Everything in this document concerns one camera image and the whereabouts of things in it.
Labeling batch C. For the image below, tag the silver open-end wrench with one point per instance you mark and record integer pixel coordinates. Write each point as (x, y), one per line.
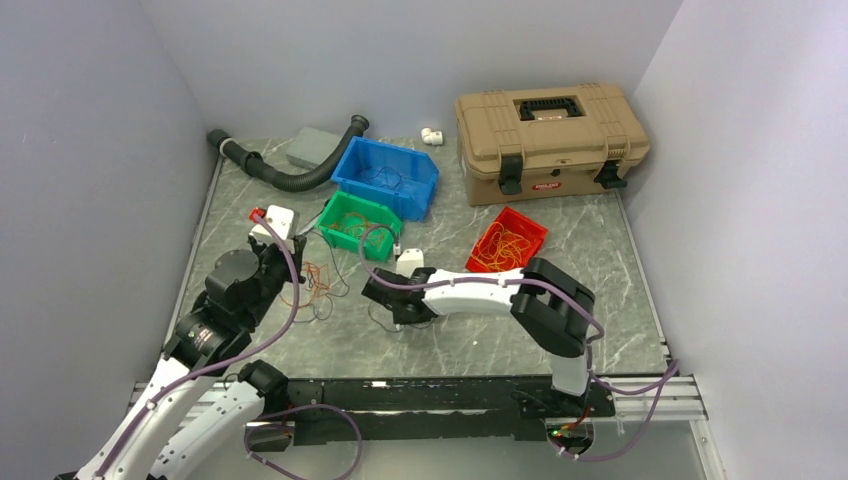
(310, 224)

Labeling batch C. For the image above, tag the red plastic bin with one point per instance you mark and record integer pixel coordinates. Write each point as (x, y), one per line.
(509, 242)

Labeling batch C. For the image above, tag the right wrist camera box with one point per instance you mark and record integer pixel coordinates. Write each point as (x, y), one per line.
(408, 261)

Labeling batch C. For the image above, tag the green plastic bin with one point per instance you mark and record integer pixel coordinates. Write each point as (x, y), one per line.
(346, 218)

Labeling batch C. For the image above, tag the white pipe elbow fitting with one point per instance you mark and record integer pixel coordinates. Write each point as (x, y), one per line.
(432, 137)

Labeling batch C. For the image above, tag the grey rectangular block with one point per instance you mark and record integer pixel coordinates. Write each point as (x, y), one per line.
(311, 147)

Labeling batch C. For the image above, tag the tan plastic toolbox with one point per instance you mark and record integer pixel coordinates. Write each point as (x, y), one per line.
(522, 145)

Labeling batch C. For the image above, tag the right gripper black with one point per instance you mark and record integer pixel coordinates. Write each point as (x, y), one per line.
(399, 319)

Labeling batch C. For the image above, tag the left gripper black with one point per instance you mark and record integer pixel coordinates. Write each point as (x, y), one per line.
(297, 256)

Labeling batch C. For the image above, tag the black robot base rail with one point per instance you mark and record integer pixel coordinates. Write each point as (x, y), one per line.
(418, 408)

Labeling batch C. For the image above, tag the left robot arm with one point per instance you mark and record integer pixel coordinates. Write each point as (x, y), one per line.
(156, 440)

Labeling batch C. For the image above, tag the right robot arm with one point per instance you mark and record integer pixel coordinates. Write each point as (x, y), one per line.
(553, 308)

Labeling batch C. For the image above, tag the blue plastic bin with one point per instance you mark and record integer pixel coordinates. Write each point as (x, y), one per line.
(402, 179)

